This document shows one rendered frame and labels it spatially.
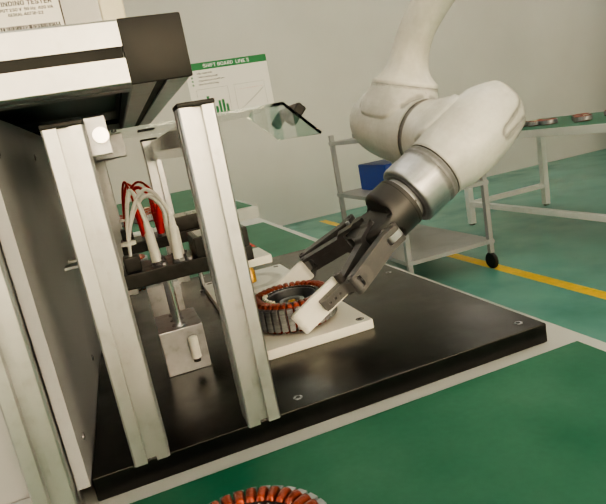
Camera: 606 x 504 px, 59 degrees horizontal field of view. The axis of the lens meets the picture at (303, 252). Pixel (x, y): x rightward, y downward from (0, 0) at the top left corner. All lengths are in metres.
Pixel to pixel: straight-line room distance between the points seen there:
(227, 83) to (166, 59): 5.71
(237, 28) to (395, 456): 5.96
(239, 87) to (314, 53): 0.96
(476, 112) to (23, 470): 0.63
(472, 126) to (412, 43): 0.19
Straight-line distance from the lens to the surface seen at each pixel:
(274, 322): 0.65
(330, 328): 0.65
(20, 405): 0.47
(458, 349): 0.59
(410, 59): 0.86
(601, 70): 8.86
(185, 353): 0.64
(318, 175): 6.38
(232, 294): 0.46
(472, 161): 0.74
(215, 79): 6.13
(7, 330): 0.45
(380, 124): 0.84
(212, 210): 0.45
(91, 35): 0.43
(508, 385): 0.56
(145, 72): 0.43
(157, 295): 0.87
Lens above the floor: 1.02
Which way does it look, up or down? 12 degrees down
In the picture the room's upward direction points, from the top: 11 degrees counter-clockwise
